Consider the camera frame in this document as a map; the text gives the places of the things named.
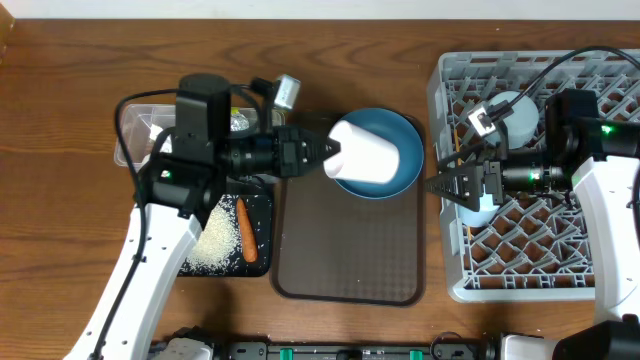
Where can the brown serving tray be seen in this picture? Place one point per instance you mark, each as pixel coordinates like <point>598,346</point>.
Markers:
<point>336,246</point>

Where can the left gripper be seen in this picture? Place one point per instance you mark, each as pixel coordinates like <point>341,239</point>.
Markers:
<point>289,151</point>

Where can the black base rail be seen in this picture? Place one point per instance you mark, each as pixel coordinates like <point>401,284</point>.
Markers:
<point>195,343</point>

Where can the foil snack wrapper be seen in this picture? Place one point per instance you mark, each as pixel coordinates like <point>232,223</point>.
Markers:
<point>238,121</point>

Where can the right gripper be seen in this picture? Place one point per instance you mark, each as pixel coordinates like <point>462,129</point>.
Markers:
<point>488,173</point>

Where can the white cooked rice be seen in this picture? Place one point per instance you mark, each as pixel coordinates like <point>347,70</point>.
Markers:
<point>217,240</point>

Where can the light blue bowl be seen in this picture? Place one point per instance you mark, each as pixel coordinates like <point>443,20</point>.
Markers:
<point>521,124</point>

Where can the light blue cup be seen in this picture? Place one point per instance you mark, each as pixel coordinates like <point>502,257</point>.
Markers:
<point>483,216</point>

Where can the pink cup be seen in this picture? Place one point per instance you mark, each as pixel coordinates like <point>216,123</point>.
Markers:
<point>363,156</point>

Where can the black plastic tray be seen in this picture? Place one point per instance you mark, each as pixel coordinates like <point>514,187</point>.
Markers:
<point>260,225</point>

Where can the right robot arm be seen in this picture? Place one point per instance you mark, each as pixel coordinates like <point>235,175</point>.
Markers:
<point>598,161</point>

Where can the orange carrot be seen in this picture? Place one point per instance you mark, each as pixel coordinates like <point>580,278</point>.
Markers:
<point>249,244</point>

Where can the clear plastic bin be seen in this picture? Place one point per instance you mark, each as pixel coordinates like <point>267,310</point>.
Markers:
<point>137,120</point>

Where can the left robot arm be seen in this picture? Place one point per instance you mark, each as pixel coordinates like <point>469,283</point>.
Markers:
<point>221,130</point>

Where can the dark blue plate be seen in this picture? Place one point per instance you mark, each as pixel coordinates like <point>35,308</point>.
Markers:
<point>398,130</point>

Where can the white napkin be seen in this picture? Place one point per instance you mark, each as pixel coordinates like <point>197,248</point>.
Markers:
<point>160,140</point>

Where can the grey dishwasher rack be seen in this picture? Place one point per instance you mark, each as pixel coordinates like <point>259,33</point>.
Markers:
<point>536,247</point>

